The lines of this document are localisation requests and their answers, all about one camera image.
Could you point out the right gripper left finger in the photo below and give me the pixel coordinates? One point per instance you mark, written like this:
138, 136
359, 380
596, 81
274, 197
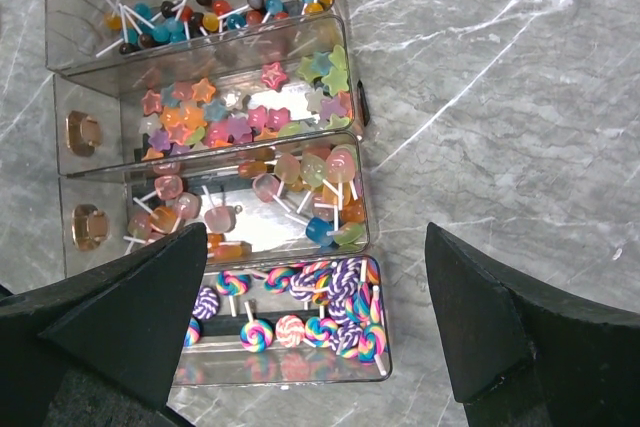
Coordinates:
101, 348

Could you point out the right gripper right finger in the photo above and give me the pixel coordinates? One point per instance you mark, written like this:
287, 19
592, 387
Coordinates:
520, 352

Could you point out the clear compartment candy box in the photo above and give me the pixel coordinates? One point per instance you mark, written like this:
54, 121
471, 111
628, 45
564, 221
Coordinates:
243, 121

